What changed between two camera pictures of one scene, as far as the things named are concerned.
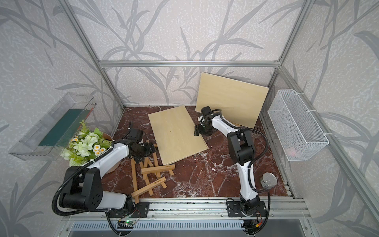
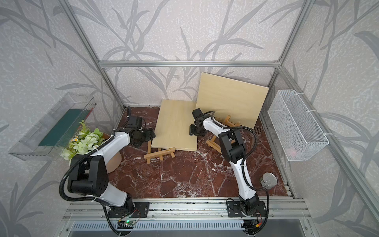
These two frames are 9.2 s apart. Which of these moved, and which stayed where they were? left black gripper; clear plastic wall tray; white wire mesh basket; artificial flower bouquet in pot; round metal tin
Moved: left black gripper
Stayed: clear plastic wall tray; white wire mesh basket; artificial flower bouquet in pot; round metal tin
